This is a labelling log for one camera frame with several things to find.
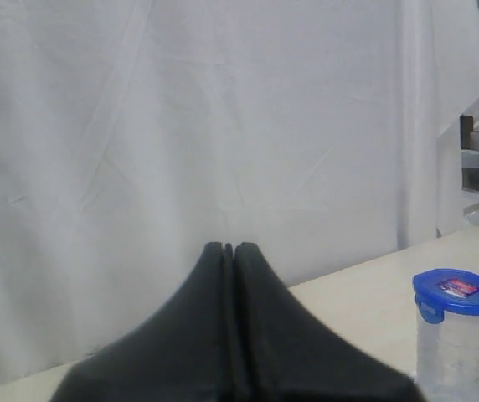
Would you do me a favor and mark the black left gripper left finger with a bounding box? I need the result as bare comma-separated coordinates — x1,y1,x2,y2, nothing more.
51,243,240,401

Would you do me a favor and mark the tall clear plastic container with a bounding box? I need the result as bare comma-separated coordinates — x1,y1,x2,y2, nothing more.
416,312,479,402

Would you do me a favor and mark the blue snap-lock lid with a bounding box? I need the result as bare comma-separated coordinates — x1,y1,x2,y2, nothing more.
412,269,479,325

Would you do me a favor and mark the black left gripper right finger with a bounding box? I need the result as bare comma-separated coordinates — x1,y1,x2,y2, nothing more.
234,243,424,401

